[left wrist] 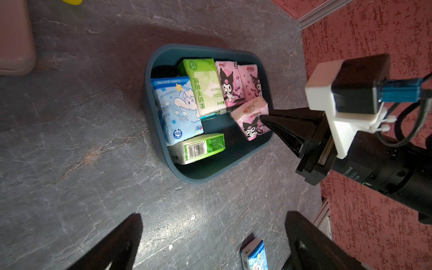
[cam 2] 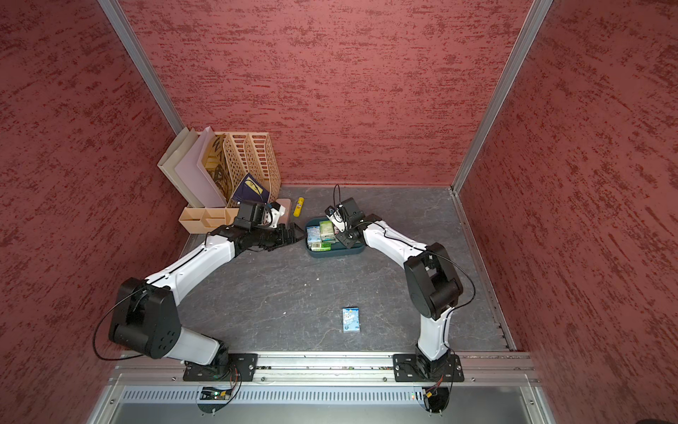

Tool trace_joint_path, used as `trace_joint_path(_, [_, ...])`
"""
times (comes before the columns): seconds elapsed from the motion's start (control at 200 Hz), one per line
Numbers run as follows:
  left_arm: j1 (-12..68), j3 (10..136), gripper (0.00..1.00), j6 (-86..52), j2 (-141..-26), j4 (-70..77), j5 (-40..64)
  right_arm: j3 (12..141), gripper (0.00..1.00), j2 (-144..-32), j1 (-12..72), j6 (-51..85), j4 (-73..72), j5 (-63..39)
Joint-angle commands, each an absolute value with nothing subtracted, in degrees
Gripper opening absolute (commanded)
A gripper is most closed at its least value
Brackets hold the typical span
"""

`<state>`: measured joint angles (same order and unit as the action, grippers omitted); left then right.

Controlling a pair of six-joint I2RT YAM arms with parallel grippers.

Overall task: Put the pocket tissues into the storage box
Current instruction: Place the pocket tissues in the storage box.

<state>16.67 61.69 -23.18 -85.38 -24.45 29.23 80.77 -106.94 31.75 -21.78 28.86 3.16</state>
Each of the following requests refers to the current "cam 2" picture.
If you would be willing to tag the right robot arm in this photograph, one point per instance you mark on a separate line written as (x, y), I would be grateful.
(433, 283)

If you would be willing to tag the teal storage box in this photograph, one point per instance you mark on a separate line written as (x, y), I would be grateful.
(337, 249)

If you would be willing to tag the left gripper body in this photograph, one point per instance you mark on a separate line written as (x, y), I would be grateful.
(269, 237)

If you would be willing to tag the green tissue pack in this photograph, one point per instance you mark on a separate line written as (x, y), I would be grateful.
(320, 246)
(327, 231)

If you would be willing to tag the gold patterned book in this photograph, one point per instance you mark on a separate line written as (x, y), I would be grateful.
(215, 163)

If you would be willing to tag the aluminium front rail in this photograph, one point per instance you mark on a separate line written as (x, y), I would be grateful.
(330, 387)

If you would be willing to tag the beige desk file organizer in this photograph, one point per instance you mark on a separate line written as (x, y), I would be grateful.
(246, 152)

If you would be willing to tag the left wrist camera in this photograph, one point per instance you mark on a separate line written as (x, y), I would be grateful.
(255, 215)

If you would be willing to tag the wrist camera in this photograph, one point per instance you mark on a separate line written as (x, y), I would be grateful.
(255, 215)
(345, 215)

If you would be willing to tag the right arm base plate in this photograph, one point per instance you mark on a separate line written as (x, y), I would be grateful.
(416, 368)

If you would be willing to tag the blue tissue pack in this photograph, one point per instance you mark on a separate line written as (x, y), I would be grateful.
(350, 318)
(313, 237)

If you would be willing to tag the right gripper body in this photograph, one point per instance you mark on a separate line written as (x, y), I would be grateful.
(346, 238)

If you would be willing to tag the pink folder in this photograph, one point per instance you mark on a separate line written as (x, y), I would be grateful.
(193, 175)

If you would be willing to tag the green tissue pack bottom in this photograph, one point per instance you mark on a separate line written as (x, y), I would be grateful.
(320, 246)

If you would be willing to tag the pink eraser case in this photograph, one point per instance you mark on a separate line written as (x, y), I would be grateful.
(281, 210)

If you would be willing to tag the blue tissue pack bottom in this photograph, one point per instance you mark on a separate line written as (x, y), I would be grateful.
(350, 318)

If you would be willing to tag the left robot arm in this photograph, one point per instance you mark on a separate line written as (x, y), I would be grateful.
(145, 317)

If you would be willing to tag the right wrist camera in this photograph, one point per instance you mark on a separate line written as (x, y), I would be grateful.
(345, 215)

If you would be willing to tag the dark blue notebook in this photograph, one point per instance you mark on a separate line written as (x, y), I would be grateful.
(250, 189)

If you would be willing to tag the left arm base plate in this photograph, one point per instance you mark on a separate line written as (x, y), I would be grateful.
(227, 367)

